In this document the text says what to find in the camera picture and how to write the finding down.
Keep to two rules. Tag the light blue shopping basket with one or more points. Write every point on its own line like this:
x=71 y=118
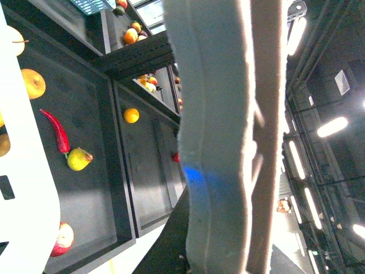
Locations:
x=232 y=58

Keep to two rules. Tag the black fruit display shelf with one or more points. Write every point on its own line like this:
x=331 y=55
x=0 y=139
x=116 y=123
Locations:
x=132 y=185

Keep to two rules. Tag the blue basket on far shelf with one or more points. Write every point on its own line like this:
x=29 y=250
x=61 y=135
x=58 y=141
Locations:
x=89 y=7

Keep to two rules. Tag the orange on neighbouring tray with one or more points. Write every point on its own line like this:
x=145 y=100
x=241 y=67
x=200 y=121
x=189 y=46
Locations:
x=131 y=115

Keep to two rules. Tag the yellow green pear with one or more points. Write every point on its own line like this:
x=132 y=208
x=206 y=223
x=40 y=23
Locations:
x=78 y=159

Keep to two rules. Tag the red chili pepper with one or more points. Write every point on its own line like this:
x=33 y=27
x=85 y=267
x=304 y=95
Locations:
x=60 y=133

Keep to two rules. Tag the person with glasses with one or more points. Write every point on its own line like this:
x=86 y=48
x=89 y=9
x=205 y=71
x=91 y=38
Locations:
x=283 y=206

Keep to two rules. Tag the golden yellow apple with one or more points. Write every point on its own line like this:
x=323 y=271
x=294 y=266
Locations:
x=34 y=83

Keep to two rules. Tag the red apple front right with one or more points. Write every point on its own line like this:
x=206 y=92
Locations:
x=64 y=240

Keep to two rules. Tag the brown kiwi lower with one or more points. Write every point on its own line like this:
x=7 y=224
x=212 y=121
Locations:
x=4 y=144

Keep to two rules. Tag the white round pear with stem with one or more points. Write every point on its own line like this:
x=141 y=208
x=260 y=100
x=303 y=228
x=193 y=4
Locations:
x=17 y=40

